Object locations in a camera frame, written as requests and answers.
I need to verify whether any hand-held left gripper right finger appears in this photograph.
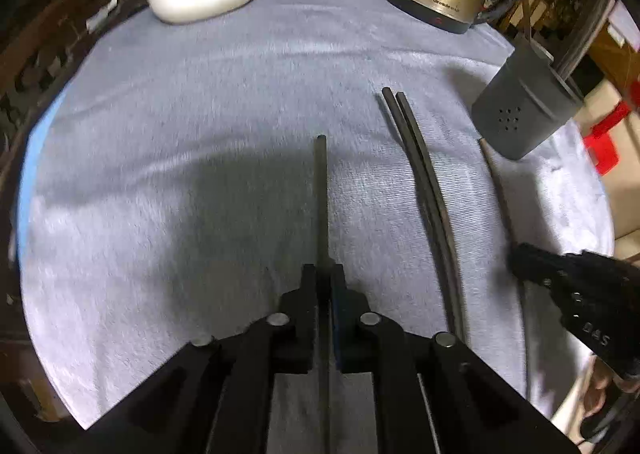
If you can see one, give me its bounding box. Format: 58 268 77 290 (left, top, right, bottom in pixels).
331 264 577 454

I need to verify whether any grey metal chopstick holder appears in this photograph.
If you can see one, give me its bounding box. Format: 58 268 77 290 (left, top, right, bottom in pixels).
470 37 585 161

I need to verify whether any carved wooden bench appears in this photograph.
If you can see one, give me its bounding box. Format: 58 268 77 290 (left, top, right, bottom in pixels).
0 0 147 195

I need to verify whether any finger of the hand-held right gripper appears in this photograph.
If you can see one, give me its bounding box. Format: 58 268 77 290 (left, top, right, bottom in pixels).
507 241 567 286

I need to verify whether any person's right hand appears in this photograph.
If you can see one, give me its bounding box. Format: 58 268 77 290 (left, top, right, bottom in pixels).
579 358 627 441

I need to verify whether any grey tablecloth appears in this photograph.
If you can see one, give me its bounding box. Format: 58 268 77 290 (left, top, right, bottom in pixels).
19 0 617 435

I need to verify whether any slim brown chopstick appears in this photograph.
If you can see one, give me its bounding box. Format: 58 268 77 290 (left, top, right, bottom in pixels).
478 137 532 400

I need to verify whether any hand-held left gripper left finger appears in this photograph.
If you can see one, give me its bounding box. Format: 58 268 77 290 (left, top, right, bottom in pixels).
85 264 319 454

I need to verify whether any set of dark wooden chopsticks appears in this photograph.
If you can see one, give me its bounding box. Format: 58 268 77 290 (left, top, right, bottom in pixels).
554 0 616 84

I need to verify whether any red plastic child chair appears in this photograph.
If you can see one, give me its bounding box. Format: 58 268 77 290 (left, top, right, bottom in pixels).
581 98 635 176

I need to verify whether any blue table mat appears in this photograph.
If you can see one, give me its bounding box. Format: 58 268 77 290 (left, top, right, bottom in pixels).
12 93 67 280

